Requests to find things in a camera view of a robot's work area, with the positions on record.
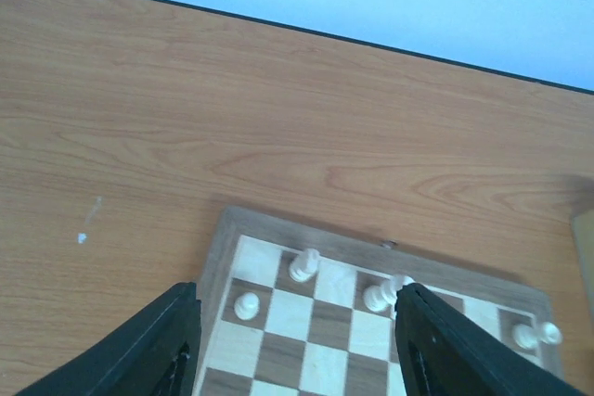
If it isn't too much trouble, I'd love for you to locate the white chess king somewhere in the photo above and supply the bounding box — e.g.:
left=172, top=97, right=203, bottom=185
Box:
left=363, top=275, right=415, bottom=313

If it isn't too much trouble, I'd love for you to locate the gold tin box base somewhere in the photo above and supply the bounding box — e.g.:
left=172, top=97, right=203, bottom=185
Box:
left=571, top=210, right=593, bottom=317

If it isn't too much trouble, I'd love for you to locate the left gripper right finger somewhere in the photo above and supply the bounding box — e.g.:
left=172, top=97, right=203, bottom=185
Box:
left=394, top=283, right=582, bottom=396

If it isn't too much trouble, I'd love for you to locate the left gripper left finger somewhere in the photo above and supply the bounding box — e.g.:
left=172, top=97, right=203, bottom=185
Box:
left=19, top=282, right=201, bottom=395

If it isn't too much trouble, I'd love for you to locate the white chess knight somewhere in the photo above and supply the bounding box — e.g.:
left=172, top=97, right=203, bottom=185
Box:
left=289, top=249, right=320, bottom=283

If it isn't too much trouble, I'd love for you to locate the white chess piece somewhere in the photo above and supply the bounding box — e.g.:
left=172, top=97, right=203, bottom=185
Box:
left=234, top=292, right=260, bottom=321

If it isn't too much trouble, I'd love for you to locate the white chess rook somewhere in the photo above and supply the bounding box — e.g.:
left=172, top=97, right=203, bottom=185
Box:
left=511, top=322, right=563, bottom=350

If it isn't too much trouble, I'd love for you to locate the wooden chess board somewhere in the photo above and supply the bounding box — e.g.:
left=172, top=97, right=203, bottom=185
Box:
left=194, top=206, right=552, bottom=395

